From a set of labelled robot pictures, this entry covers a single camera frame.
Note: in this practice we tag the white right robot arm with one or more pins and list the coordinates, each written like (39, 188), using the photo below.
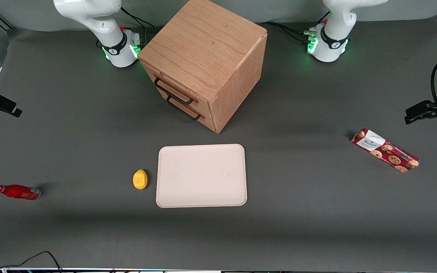
(89, 15)

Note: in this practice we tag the oak wooden drawer cabinet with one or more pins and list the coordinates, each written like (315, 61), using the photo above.
(203, 45)

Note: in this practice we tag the red cookie box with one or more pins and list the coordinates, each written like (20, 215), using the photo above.
(387, 151)

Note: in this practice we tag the red bottle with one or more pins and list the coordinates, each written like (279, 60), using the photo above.
(17, 192)

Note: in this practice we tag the yellow lemon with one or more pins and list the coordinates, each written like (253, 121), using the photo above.
(140, 180)

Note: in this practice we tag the dark grey table mat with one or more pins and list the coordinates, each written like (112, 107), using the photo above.
(317, 227)

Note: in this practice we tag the beige plastic tray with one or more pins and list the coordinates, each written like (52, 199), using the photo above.
(201, 176)

